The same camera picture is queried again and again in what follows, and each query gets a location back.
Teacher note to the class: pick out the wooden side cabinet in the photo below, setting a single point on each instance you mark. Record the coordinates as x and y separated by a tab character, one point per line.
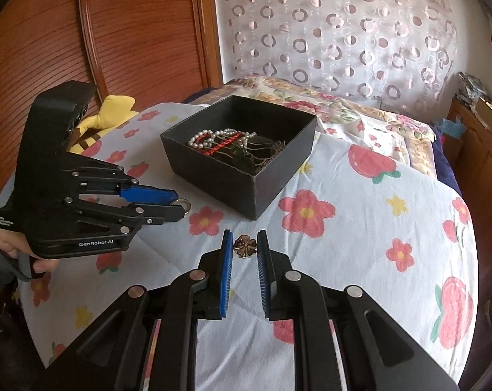
472	166

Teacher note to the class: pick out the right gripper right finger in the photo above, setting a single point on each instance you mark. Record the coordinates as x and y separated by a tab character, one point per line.
267	274

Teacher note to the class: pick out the black cardboard jewelry box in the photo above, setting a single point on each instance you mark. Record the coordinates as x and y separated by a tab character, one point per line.
198	150

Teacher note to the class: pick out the yellow plush toy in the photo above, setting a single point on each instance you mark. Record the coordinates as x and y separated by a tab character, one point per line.
115	111

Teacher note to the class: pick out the silver metal hair comb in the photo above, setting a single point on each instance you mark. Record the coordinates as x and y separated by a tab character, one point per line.
253	153

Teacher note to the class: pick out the circle patterned sheer curtain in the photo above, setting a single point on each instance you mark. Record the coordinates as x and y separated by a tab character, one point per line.
394	52

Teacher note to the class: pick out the person left hand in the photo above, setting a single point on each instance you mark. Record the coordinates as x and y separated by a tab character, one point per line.
13	243

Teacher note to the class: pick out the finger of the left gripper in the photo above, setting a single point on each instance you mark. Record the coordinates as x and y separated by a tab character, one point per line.
148	195
160	214

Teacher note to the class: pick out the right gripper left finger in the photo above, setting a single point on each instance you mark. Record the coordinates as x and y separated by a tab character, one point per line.
225	272

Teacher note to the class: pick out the wooden headboard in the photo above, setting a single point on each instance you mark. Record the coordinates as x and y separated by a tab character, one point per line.
153	50

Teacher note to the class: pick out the gold flower brooch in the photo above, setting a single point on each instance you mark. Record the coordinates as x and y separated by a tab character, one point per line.
245	246

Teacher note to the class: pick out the white floral bed sheet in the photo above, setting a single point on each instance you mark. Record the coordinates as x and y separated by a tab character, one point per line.
401	240

